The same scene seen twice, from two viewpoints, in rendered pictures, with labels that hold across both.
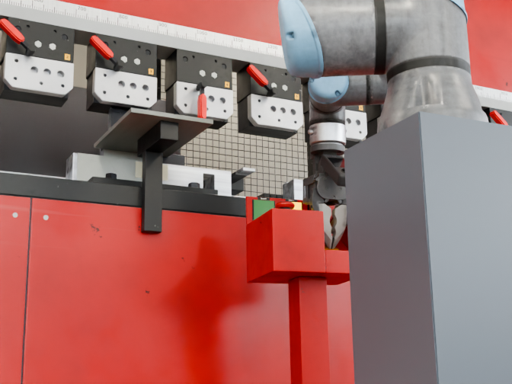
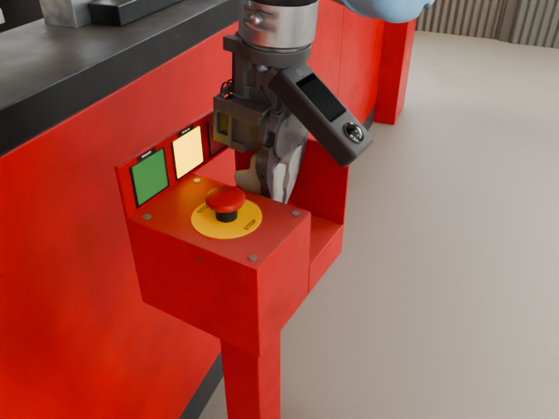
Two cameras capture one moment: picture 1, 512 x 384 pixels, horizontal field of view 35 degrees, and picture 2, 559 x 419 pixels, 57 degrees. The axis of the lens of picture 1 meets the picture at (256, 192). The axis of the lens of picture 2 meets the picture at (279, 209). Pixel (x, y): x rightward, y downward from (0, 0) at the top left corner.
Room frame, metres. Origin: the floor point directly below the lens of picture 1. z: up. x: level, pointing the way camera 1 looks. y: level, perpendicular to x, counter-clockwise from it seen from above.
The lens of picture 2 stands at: (1.21, 0.18, 1.09)
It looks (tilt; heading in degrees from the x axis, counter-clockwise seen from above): 35 degrees down; 319
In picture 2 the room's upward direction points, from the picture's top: straight up
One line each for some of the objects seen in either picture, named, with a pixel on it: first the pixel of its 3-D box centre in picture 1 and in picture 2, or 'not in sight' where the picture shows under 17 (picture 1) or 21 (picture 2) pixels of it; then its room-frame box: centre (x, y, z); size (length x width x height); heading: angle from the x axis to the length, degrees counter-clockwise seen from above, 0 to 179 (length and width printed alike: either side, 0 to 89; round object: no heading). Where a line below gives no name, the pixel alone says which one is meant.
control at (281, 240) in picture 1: (305, 234); (244, 215); (1.59, -0.10, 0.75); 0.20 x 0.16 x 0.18; 109
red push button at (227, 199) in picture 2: (285, 211); (225, 207); (1.57, -0.06, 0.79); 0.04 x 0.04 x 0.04
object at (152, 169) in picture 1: (156, 180); not in sight; (1.65, 0.21, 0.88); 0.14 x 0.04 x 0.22; 27
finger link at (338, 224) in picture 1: (334, 227); (270, 173); (1.62, -0.16, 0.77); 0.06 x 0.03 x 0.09; 19
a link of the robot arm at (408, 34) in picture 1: (419, 29); not in sight; (1.07, -0.24, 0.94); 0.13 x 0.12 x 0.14; 86
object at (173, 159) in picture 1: (142, 158); not in sight; (1.83, 0.27, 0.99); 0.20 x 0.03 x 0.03; 117
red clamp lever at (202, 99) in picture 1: (200, 101); not in sight; (1.83, 0.13, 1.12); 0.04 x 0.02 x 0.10; 27
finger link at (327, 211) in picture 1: (320, 226); (256, 185); (1.61, -0.13, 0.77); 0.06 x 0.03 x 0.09; 19
